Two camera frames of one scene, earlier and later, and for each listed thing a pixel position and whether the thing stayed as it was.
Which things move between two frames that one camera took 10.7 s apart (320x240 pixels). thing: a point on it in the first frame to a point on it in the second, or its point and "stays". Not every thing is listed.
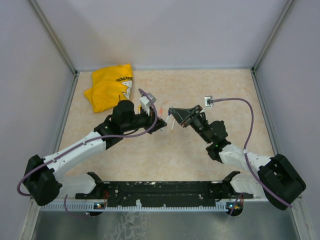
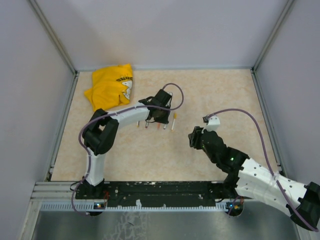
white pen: (173, 124) stays
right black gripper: (183, 115) to (195, 137)
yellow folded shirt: (110, 86) stays
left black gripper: (160, 123) to (164, 120)
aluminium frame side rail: (266, 111) stays
